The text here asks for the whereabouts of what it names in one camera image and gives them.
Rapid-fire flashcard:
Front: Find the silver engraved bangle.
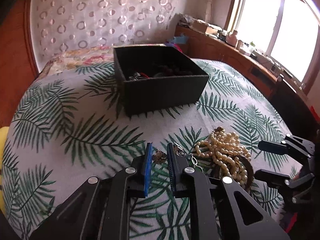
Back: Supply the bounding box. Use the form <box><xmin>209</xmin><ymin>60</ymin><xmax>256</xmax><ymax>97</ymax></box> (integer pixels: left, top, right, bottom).
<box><xmin>212</xmin><ymin>152</ymin><xmax>255</xmax><ymax>193</ymax></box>

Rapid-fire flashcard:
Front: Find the flower pendant jewelry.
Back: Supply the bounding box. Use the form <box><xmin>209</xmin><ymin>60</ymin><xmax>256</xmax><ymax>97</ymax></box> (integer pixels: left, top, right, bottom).
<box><xmin>151</xmin><ymin>142</ymin><xmax>203</xmax><ymax>171</ymax></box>

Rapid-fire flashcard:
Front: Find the white pearl necklace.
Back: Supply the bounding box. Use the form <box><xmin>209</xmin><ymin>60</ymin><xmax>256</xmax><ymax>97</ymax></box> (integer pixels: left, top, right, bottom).
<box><xmin>194</xmin><ymin>127</ymin><xmax>254</xmax><ymax>190</ymax></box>

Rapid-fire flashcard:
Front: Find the jewelry inside box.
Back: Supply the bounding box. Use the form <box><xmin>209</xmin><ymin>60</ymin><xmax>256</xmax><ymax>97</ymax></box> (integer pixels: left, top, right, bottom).
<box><xmin>127</xmin><ymin>65</ymin><xmax>181</xmax><ymax>81</ymax></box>

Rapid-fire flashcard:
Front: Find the black square jewelry box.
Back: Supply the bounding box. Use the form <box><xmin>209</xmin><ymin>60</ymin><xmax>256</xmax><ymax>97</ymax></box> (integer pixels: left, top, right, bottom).
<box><xmin>113</xmin><ymin>44</ymin><xmax>209</xmax><ymax>116</ymax></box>

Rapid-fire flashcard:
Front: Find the palm leaf print bedspread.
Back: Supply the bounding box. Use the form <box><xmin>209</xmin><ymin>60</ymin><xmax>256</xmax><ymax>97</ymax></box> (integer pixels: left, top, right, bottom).
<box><xmin>2</xmin><ymin>59</ymin><xmax>300</xmax><ymax>239</ymax></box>

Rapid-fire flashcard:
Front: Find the pink ceramic jar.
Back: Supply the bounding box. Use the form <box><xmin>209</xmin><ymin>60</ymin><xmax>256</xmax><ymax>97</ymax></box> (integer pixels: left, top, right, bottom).
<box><xmin>226</xmin><ymin>30</ymin><xmax>238</xmax><ymax>47</ymax></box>

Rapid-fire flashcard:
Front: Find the wooden side cabinet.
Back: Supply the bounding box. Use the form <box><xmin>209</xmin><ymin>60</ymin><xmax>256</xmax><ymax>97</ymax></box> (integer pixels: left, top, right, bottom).
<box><xmin>174</xmin><ymin>24</ymin><xmax>311</xmax><ymax>111</ymax></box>

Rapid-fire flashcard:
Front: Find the window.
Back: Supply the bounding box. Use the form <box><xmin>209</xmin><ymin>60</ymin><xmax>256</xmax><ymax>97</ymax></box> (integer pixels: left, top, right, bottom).
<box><xmin>226</xmin><ymin>0</ymin><xmax>319</xmax><ymax>87</ymax></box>

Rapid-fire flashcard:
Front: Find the blue cloth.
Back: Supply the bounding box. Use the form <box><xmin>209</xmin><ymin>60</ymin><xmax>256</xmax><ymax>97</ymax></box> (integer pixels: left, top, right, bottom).
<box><xmin>167</xmin><ymin>34</ymin><xmax>189</xmax><ymax>44</ymax></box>

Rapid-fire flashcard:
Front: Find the floral quilt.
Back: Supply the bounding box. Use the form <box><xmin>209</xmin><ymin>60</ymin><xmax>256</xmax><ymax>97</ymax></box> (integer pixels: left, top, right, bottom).
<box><xmin>37</xmin><ymin>46</ymin><xmax>113</xmax><ymax>80</ymax></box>

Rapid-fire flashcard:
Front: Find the yellow plush toy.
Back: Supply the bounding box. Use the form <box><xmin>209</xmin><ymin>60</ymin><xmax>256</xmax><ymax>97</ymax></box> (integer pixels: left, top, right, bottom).
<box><xmin>0</xmin><ymin>127</ymin><xmax>9</xmax><ymax>215</ymax></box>

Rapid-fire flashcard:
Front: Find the cardboard box on cabinet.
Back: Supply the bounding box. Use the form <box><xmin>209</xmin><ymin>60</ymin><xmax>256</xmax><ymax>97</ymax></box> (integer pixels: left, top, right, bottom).
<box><xmin>190</xmin><ymin>20</ymin><xmax>222</xmax><ymax>35</ymax></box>

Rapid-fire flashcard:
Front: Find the white circle pattern curtain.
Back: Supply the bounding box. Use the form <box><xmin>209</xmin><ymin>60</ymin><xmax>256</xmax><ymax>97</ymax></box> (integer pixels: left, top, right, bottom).
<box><xmin>30</xmin><ymin>0</ymin><xmax>213</xmax><ymax>63</ymax></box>

